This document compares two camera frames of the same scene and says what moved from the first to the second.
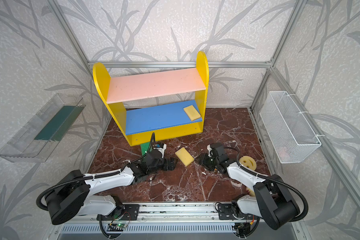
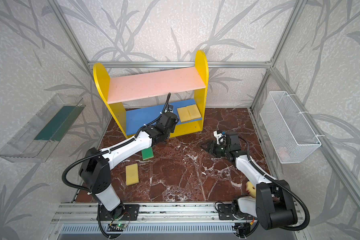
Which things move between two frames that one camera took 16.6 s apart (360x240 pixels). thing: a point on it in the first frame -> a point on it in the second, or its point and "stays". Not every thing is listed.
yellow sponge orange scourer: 192,113 stays
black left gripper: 166,163 -> 173,119
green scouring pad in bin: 58,126 stays
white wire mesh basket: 291,137 stays
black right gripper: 208,160 -> 215,147
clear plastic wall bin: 37,141 stays
